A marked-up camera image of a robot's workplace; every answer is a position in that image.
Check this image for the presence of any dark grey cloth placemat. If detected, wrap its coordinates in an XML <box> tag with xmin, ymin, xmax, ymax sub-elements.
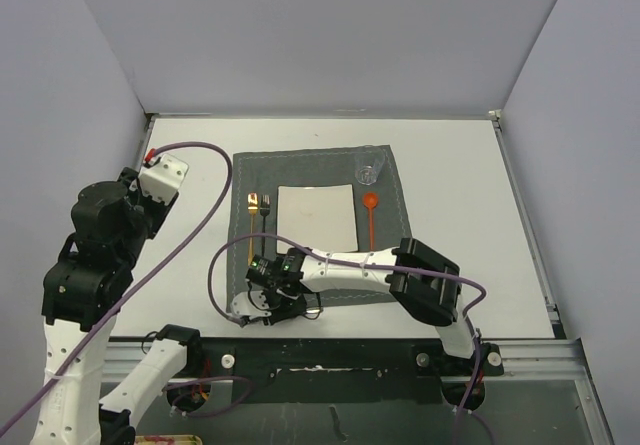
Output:
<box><xmin>225</xmin><ymin>144</ymin><xmax>427</xmax><ymax>315</ymax></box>

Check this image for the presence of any dark handled silver fork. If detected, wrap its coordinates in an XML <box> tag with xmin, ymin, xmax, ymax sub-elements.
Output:
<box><xmin>259</xmin><ymin>194</ymin><xmax>271</xmax><ymax>256</ymax></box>

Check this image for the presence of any gold fork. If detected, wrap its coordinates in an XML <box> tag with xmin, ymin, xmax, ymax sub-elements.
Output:
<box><xmin>247</xmin><ymin>192</ymin><xmax>259</xmax><ymax>264</ymax></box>

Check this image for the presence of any white square plate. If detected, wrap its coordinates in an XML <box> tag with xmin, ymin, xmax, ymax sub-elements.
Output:
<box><xmin>276</xmin><ymin>185</ymin><xmax>359</xmax><ymax>252</ymax></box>

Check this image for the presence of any purple cable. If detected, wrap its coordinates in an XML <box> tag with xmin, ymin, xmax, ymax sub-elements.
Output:
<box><xmin>207</xmin><ymin>233</ymin><xmax>496</xmax><ymax>445</ymax></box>
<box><xmin>0</xmin><ymin>140</ymin><xmax>254</xmax><ymax>431</ymax></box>

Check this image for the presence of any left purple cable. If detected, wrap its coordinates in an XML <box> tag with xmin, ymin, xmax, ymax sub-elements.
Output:
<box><xmin>0</xmin><ymin>140</ymin><xmax>254</xmax><ymax>431</ymax></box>

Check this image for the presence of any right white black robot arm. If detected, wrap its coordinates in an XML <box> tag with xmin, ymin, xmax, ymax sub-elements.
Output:
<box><xmin>246</xmin><ymin>238</ymin><xmax>481</xmax><ymax>374</ymax></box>

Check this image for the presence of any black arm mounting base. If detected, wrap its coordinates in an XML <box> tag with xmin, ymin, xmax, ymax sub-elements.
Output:
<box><xmin>165</xmin><ymin>338</ymin><xmax>504</xmax><ymax>412</ymax></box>

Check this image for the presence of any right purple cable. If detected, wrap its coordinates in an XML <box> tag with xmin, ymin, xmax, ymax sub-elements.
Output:
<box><xmin>207</xmin><ymin>233</ymin><xmax>496</xmax><ymax>445</ymax></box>

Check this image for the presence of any orange plastic spoon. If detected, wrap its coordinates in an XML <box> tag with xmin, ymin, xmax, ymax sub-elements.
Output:
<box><xmin>362</xmin><ymin>192</ymin><xmax>379</xmax><ymax>251</ymax></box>

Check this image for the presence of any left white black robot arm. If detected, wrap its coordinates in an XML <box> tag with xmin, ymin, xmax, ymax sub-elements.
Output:
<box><xmin>32</xmin><ymin>159</ymin><xmax>204</xmax><ymax>444</ymax></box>

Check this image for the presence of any clear plastic cup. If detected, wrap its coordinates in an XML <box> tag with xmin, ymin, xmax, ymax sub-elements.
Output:
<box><xmin>354</xmin><ymin>145</ymin><xmax>386</xmax><ymax>186</ymax></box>

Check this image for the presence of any floral tray edge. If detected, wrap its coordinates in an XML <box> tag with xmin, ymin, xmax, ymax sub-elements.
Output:
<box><xmin>134</xmin><ymin>434</ymin><xmax>203</xmax><ymax>445</ymax></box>

